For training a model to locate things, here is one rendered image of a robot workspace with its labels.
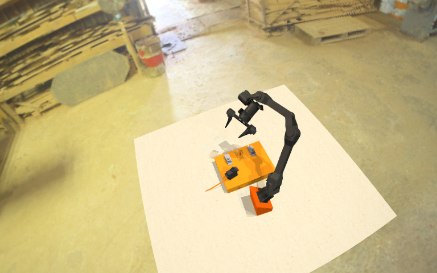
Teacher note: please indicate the orange flat panel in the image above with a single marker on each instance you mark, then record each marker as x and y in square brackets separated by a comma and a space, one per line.
[252, 161]

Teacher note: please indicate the black micro servo with orange cable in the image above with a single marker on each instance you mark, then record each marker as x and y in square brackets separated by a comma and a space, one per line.
[230, 174]

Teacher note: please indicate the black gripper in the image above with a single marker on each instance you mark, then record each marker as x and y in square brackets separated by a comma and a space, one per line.
[244, 118]

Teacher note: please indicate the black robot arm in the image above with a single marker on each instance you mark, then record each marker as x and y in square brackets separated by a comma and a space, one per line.
[292, 134]

